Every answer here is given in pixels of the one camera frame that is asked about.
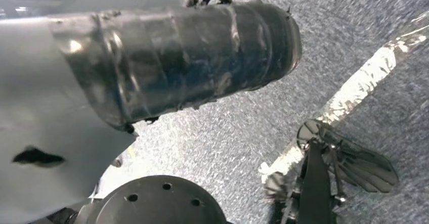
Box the black round robot joint disc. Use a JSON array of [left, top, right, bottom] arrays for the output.
[[74, 174, 234, 224]]

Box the clear floor tape strip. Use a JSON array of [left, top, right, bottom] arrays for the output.
[[258, 10, 429, 185]]

